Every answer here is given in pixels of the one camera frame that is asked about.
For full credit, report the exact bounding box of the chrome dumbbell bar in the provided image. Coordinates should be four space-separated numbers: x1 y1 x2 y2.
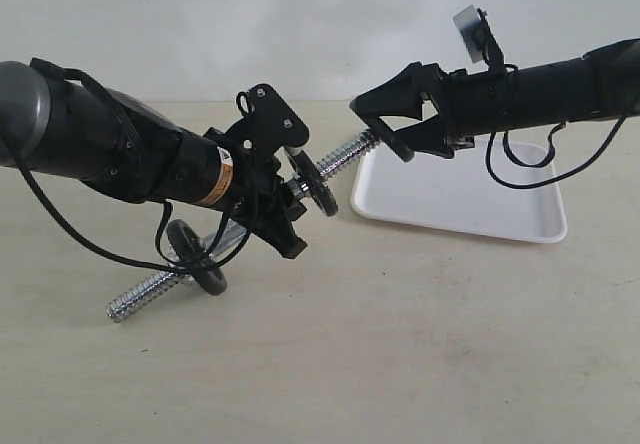
106 129 381 323

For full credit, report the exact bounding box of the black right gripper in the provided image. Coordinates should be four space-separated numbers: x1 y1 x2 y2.
349 61 515 159

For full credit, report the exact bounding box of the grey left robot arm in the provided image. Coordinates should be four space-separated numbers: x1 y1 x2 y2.
1 59 309 259

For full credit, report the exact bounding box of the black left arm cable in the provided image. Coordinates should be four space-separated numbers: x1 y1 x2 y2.
9 73 281 270

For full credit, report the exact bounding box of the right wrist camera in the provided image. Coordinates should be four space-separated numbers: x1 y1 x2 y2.
453 5 506 73

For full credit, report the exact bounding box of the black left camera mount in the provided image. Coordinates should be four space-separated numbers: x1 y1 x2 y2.
229 83 310 151

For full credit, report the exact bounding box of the black weight plate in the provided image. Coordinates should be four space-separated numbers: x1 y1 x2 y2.
367 116 414 163
286 150 338 217
166 219 227 296

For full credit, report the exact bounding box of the white plastic tray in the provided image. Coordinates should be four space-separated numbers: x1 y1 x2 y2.
351 138 568 244

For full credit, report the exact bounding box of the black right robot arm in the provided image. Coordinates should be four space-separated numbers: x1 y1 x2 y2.
350 39 639 162

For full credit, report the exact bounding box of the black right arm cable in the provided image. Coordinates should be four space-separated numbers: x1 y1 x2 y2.
487 63 640 191

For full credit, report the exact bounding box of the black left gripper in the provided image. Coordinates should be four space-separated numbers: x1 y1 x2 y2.
202 126 307 258

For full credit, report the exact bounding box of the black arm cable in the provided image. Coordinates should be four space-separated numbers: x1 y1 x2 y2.
487 63 640 191
9 73 281 270

